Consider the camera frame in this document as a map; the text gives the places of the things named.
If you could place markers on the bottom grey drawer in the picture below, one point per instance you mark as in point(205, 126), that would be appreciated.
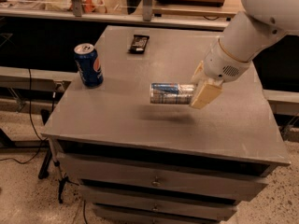
point(135, 216)

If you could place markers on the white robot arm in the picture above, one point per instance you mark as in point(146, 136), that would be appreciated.
point(260, 25)

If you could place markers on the black rxbar chocolate bar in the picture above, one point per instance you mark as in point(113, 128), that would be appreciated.
point(139, 44)

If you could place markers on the grey drawer cabinet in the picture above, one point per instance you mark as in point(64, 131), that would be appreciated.
point(236, 134)

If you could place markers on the silver blue redbull can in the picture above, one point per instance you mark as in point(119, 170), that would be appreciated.
point(171, 93)

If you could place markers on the grey metal bench rail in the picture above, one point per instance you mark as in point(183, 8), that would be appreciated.
point(37, 80)

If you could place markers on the top grey drawer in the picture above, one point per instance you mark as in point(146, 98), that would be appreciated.
point(154, 176)

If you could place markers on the black tripod stand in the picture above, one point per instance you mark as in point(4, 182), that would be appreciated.
point(51, 155)

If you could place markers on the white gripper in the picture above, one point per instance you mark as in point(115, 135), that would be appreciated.
point(220, 63)

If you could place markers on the middle grey drawer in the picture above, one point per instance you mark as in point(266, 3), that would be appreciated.
point(160, 204)

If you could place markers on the grey drawer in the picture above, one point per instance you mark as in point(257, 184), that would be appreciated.
point(135, 216)
point(160, 204)
point(154, 176)

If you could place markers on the blue pepsi can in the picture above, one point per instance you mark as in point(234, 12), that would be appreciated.
point(89, 67)

